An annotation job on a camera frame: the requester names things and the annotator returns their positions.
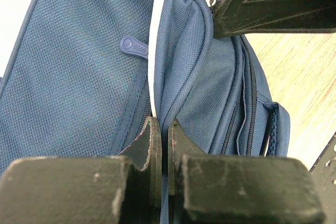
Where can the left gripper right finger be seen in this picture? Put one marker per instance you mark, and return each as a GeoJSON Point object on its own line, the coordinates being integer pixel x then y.
{"type": "Point", "coordinates": [207, 188]}

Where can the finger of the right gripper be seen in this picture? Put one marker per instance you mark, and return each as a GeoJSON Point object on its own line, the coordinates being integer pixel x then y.
{"type": "Point", "coordinates": [239, 17]}

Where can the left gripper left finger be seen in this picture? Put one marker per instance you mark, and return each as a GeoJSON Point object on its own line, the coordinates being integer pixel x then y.
{"type": "Point", "coordinates": [125, 188]}

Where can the navy blue student backpack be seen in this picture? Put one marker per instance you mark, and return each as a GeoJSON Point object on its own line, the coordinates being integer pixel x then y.
{"type": "Point", "coordinates": [84, 76]}

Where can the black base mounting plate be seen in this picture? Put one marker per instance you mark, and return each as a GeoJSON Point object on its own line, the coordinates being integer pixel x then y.
{"type": "Point", "coordinates": [323, 173]}

